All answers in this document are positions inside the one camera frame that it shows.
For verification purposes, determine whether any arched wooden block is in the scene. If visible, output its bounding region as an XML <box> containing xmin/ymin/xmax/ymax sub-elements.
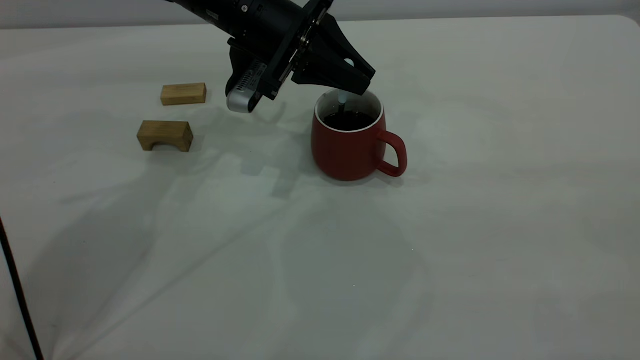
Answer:
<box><xmin>137</xmin><ymin>120</ymin><xmax>194</xmax><ymax>153</ymax></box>

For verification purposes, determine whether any flat rectangular wooden block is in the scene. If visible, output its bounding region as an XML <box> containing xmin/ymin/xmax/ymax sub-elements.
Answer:
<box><xmin>160</xmin><ymin>82</ymin><xmax>208</xmax><ymax>107</ymax></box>

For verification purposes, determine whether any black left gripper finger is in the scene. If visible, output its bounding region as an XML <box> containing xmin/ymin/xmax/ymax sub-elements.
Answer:
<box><xmin>291</xmin><ymin>70</ymin><xmax>372</xmax><ymax>96</ymax></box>
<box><xmin>299</xmin><ymin>14</ymin><xmax>377</xmax><ymax>82</ymax></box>

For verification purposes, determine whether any red ceramic cup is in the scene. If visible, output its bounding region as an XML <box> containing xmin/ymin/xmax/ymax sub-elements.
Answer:
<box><xmin>311</xmin><ymin>89</ymin><xmax>408</xmax><ymax>182</ymax></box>

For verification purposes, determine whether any thin black hanging cable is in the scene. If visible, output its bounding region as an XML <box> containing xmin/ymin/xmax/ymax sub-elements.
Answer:
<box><xmin>0</xmin><ymin>215</ymin><xmax>45</xmax><ymax>360</ymax></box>

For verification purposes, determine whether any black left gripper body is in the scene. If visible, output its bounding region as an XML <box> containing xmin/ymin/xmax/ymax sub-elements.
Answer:
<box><xmin>220</xmin><ymin>0</ymin><xmax>335</xmax><ymax>102</ymax></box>

